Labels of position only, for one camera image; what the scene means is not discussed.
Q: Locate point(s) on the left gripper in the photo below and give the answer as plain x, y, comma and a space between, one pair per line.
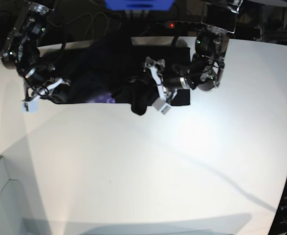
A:
167, 88

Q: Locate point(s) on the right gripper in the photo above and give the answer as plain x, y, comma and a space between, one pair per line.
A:
34, 92

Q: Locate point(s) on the black T-shirt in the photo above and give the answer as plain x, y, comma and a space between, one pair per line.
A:
110, 70

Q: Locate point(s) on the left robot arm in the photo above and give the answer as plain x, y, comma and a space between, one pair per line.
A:
207, 64

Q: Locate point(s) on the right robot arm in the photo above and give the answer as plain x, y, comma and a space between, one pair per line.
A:
20, 50

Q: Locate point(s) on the black power strip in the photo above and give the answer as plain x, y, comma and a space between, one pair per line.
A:
182, 25

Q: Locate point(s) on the blue plastic bin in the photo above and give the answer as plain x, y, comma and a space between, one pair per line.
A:
158, 5

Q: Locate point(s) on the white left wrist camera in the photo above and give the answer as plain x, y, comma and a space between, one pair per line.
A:
161, 106

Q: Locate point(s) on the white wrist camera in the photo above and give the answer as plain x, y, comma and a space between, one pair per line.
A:
161, 106
30, 106

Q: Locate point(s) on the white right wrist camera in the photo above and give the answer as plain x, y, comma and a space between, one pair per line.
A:
30, 106

